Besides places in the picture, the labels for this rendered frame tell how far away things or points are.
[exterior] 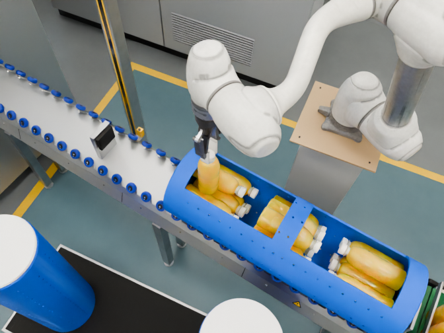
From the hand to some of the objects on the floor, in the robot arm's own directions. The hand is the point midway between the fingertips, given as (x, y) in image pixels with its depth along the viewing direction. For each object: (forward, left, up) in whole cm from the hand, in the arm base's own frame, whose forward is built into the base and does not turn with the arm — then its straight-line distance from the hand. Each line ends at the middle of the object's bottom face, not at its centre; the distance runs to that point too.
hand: (209, 150), depth 124 cm
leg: (+2, -26, -140) cm, 142 cm away
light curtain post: (-43, -65, -139) cm, 160 cm away
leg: (-11, -124, -139) cm, 186 cm away
